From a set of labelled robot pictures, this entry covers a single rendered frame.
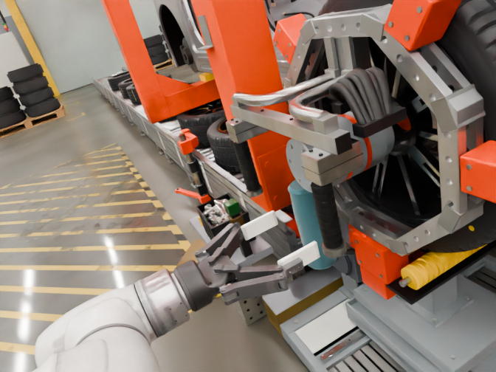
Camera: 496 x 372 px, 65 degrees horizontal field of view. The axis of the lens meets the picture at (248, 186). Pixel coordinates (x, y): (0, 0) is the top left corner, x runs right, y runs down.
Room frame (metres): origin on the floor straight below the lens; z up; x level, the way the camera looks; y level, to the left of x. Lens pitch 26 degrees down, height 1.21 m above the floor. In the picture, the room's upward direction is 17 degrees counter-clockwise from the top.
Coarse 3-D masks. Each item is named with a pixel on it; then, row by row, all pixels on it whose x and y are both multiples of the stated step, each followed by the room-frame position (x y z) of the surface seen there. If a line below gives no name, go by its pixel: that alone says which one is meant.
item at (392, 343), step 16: (352, 304) 1.02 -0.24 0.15; (352, 320) 1.00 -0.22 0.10; (368, 320) 0.94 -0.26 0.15; (368, 336) 0.92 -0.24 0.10; (384, 336) 0.84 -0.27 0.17; (400, 352) 0.78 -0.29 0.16; (416, 352) 0.77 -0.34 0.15; (416, 368) 0.72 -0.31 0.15; (432, 368) 0.71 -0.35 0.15; (480, 368) 0.67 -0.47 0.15
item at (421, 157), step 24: (384, 72) 0.86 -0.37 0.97; (408, 96) 0.81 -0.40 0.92; (432, 120) 0.78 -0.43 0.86; (408, 144) 0.84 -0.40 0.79; (384, 168) 0.87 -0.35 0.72; (408, 168) 0.80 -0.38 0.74; (432, 168) 0.73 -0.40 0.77; (360, 192) 0.95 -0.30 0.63; (384, 192) 0.90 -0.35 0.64; (408, 192) 0.80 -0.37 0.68; (432, 192) 0.87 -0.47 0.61; (408, 216) 0.79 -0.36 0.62; (432, 216) 0.73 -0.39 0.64
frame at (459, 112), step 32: (320, 32) 0.86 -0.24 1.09; (352, 32) 0.76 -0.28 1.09; (384, 32) 0.68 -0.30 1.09; (416, 64) 0.62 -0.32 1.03; (448, 64) 0.62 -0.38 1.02; (448, 96) 0.57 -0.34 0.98; (480, 96) 0.57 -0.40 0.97; (448, 128) 0.56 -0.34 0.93; (480, 128) 0.57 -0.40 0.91; (448, 160) 0.58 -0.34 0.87; (352, 192) 0.94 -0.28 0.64; (448, 192) 0.57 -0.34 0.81; (352, 224) 0.87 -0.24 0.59; (384, 224) 0.81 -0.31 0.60; (448, 224) 0.57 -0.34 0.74
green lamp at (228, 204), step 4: (228, 200) 1.08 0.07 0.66; (232, 200) 1.07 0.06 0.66; (224, 204) 1.06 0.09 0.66; (228, 204) 1.05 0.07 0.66; (232, 204) 1.05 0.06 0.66; (236, 204) 1.05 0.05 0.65; (224, 208) 1.08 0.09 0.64; (228, 208) 1.04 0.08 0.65; (232, 208) 1.05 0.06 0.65; (236, 208) 1.05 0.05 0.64; (240, 208) 1.06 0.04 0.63; (228, 212) 1.05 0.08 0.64; (232, 212) 1.05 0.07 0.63; (236, 212) 1.05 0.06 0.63; (240, 212) 1.05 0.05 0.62
